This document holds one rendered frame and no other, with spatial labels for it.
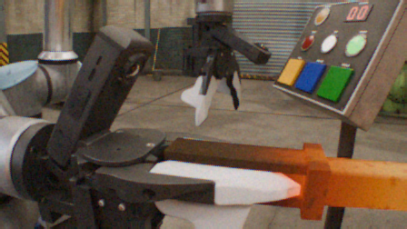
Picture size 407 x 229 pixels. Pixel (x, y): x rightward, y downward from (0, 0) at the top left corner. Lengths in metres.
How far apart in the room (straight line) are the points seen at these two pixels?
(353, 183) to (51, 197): 0.23
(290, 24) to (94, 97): 7.97
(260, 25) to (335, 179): 8.03
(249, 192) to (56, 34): 0.74
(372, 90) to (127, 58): 0.50
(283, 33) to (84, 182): 7.97
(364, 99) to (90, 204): 0.51
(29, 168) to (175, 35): 8.72
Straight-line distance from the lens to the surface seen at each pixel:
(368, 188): 0.19
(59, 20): 0.84
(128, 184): 0.17
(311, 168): 0.17
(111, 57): 0.19
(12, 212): 0.35
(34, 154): 0.25
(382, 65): 0.62
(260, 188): 0.17
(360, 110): 0.59
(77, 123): 0.21
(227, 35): 0.53
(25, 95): 0.78
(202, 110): 0.51
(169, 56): 9.02
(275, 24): 8.14
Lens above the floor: 1.09
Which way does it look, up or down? 15 degrees down
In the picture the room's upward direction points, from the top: straight up
